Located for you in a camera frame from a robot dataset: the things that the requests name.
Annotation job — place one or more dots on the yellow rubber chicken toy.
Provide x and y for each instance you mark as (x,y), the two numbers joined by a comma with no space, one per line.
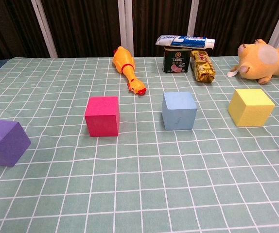
(125,60)

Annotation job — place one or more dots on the dark brown curtain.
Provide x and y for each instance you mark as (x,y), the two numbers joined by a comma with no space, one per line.
(86,24)

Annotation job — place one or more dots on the purple foam cube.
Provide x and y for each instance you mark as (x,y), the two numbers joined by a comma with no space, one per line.
(1,145)

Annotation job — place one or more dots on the white blue toothpaste tube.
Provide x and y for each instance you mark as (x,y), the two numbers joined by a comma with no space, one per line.
(183,41)

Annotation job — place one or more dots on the gold snack package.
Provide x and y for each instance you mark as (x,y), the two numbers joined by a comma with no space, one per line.
(202,68)

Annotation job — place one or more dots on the red foam cube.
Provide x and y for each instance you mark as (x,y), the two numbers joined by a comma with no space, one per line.
(101,121)

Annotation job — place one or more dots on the light blue foam cube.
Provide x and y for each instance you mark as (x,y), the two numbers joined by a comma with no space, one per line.
(178,114)

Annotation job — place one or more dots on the yellow plush animal toy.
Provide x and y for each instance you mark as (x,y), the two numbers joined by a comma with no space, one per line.
(256,65)

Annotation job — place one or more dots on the green checked tablecloth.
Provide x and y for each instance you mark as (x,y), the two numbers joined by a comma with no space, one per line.
(139,182)

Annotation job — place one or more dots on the yellow foam cube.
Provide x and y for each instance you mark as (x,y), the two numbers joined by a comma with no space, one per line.
(249,111)

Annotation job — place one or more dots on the dark luncheon meat tin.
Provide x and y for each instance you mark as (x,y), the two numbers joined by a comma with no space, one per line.
(176,60)

